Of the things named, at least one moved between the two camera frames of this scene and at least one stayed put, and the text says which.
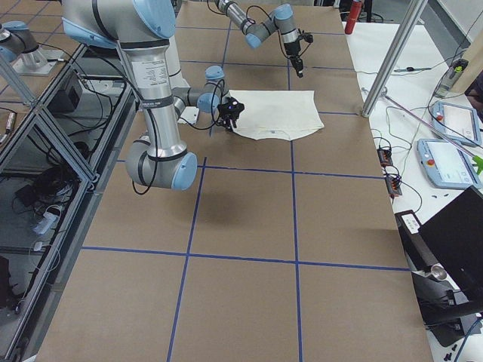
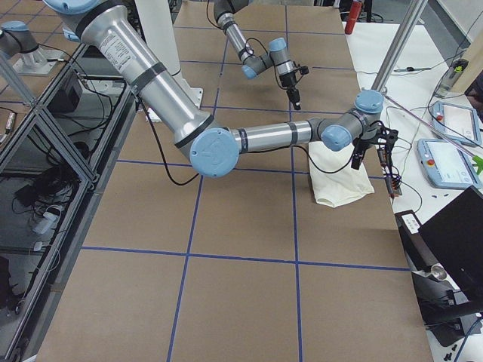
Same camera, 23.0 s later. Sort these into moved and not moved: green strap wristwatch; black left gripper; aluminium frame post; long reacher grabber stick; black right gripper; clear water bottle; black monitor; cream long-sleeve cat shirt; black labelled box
Moved: black right gripper; cream long-sleeve cat shirt; black left gripper
Not moved: black labelled box; aluminium frame post; long reacher grabber stick; green strap wristwatch; clear water bottle; black monitor
